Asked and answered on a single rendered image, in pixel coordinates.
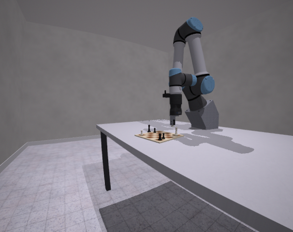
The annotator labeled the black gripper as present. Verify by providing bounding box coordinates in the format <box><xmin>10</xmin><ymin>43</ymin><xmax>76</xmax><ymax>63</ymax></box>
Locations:
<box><xmin>162</xmin><ymin>86</ymin><xmax>182</xmax><ymax>126</ymax></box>

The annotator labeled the brown and cream chessboard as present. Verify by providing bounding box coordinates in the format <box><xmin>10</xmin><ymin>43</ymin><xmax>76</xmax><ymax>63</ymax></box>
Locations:
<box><xmin>135</xmin><ymin>130</ymin><xmax>184</xmax><ymax>144</ymax></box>

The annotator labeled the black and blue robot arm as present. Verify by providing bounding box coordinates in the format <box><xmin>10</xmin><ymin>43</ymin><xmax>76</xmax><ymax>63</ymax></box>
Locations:
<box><xmin>169</xmin><ymin>17</ymin><xmax>215</xmax><ymax>111</ymax></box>

